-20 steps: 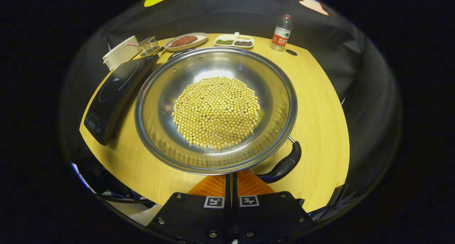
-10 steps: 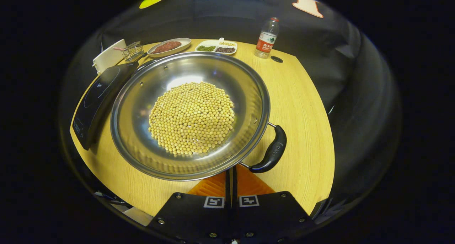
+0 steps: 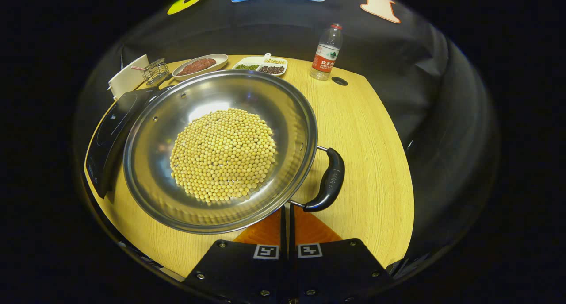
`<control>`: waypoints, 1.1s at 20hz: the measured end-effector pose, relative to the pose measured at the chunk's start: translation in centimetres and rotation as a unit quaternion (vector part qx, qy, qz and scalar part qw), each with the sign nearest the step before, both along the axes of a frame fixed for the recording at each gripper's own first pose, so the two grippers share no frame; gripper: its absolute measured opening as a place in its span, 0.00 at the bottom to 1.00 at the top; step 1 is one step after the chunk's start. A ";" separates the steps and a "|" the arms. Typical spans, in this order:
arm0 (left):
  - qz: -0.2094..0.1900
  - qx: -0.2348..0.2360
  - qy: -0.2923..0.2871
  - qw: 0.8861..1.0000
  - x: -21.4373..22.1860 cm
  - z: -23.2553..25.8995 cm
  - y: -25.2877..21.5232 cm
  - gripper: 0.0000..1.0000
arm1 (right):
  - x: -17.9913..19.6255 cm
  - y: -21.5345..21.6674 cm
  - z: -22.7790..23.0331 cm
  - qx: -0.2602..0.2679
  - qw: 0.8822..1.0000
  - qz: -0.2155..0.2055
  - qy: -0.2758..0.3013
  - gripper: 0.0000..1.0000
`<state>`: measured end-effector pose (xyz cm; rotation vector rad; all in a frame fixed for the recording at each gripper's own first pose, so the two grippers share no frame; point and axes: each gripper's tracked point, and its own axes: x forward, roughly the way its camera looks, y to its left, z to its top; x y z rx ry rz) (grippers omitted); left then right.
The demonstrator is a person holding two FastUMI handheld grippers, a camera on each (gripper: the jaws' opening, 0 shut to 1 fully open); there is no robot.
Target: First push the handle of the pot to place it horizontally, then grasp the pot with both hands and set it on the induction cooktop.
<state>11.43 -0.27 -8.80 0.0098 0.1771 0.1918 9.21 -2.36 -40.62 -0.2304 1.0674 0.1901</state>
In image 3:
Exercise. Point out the oval plate of red beans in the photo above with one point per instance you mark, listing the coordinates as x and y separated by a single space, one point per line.
196 66

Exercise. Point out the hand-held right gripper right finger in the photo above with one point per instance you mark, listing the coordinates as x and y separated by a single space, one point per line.
336 268

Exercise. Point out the black backdrop cloth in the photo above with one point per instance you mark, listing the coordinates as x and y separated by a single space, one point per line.
398 51

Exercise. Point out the black induction cooktop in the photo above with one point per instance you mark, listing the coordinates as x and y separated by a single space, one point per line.
112 131

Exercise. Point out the stainless steel pot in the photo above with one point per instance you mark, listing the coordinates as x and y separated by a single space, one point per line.
256 96

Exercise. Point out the clear plastic water bottle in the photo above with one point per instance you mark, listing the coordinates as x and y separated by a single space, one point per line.
326 56

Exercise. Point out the pink straw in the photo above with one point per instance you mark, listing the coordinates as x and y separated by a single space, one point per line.
138 68

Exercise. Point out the white toaster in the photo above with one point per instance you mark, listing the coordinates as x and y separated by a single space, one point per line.
126 78

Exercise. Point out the pile of soybeans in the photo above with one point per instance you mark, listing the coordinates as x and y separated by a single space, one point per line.
223 155

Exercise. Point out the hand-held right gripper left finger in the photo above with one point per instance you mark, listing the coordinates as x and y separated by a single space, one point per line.
247 268

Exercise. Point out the white divided bean dish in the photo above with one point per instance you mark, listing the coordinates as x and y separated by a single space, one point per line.
261 67

